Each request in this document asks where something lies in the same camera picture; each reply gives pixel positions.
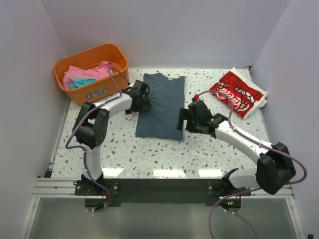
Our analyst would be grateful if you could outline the slate blue t shirt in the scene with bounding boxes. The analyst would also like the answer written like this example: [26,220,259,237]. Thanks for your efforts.
[135,73,185,141]

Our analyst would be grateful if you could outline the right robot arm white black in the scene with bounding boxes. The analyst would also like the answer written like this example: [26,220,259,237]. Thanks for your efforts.
[176,100,296,196]

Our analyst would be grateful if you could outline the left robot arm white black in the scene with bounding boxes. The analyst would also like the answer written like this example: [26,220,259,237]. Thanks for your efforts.
[71,80,152,195]

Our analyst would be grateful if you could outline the pink t shirt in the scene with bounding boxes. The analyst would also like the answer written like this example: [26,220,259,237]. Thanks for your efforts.
[62,61,113,90]

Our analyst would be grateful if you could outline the red white folded t shirt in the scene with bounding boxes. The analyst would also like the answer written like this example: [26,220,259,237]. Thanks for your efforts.
[210,68,269,119]

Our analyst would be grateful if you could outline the orange plastic basket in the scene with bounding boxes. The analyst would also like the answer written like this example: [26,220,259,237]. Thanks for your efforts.
[53,43,129,106]

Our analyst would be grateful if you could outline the turquoise t shirt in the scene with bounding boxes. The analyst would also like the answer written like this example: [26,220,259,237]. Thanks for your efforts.
[69,78,96,90]

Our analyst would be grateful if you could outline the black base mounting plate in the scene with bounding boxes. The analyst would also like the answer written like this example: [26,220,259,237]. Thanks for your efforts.
[73,178,246,209]

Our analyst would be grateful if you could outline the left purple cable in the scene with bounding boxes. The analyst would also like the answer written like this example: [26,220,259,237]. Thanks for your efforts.
[65,67,130,212]

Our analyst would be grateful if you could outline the purple cable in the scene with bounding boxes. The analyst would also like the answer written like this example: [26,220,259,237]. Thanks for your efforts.
[208,90,308,239]
[65,67,130,212]

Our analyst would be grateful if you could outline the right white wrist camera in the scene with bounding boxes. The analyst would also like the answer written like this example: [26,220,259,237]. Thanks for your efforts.
[192,94,202,102]

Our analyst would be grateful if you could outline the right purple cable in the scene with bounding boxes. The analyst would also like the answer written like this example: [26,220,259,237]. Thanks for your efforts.
[208,90,308,239]

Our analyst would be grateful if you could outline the aluminium frame rail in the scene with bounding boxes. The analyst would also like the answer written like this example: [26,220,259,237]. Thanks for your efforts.
[33,175,87,199]

